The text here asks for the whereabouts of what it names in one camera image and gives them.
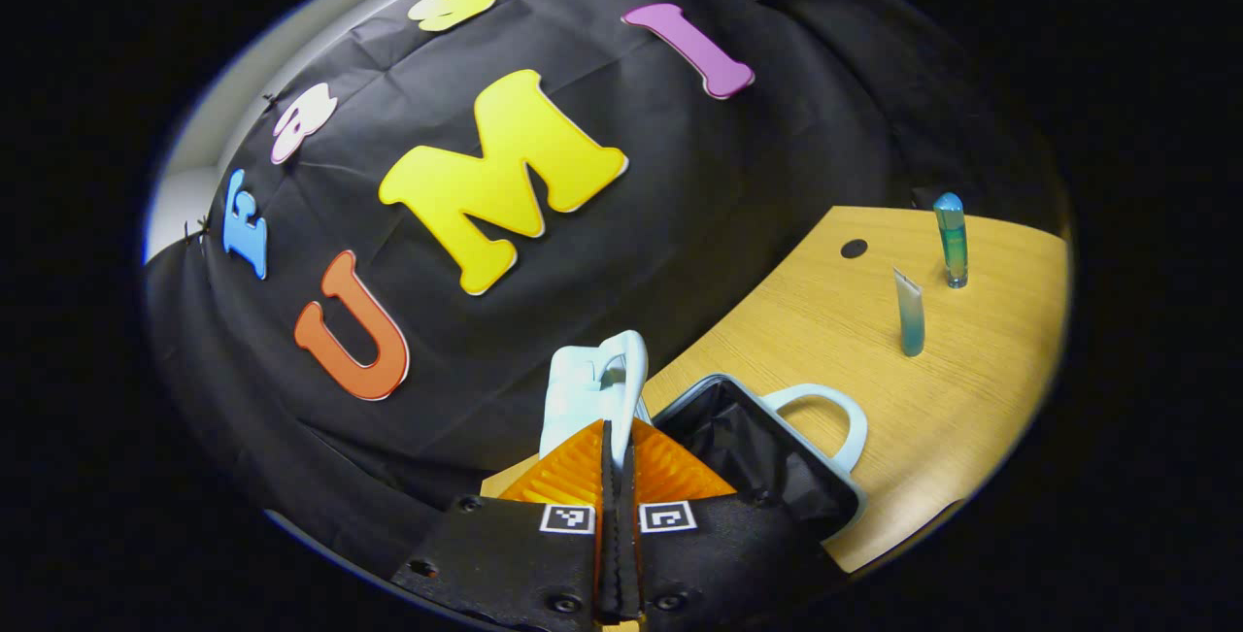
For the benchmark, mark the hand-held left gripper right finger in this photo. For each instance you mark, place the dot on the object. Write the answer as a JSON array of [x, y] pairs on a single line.
[[719, 554]]

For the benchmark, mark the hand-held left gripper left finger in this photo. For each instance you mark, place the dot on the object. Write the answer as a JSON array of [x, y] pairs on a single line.
[[505, 554]]

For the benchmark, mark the light blue suitcase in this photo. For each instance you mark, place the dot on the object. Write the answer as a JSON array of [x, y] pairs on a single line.
[[777, 467]]

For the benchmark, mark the blue and white tube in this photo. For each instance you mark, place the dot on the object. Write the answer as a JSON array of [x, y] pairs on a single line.
[[910, 316]]

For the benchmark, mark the teal skin care bottle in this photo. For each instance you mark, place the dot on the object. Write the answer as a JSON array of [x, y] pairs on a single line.
[[954, 239]]

